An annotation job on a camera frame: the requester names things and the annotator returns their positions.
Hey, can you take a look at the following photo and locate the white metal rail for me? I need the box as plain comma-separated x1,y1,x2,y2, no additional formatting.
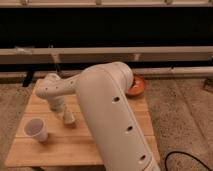
0,46,213,64

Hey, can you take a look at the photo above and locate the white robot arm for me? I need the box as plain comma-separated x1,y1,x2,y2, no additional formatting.
36,62,160,171

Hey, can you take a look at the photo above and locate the white paper cup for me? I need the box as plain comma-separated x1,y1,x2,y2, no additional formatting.
23,118,48,142

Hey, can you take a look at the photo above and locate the black cable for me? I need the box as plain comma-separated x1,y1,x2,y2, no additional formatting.
164,151,213,171

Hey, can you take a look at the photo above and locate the orange bowl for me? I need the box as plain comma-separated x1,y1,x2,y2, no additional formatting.
126,74,145,97

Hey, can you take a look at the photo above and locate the wooden board table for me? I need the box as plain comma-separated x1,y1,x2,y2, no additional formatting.
4,78,161,168

